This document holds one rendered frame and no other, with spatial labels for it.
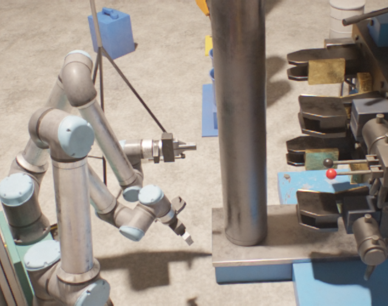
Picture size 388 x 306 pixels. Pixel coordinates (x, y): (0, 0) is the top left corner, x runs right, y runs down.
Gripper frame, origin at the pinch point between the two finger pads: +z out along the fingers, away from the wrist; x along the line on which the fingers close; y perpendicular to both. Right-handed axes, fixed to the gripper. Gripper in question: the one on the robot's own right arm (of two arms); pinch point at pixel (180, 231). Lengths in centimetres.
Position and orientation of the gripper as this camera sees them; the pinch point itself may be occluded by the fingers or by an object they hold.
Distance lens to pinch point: 246.6
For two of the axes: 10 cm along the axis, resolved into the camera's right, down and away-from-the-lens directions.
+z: 3.2, 5.5, 7.7
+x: 6.1, 5.0, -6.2
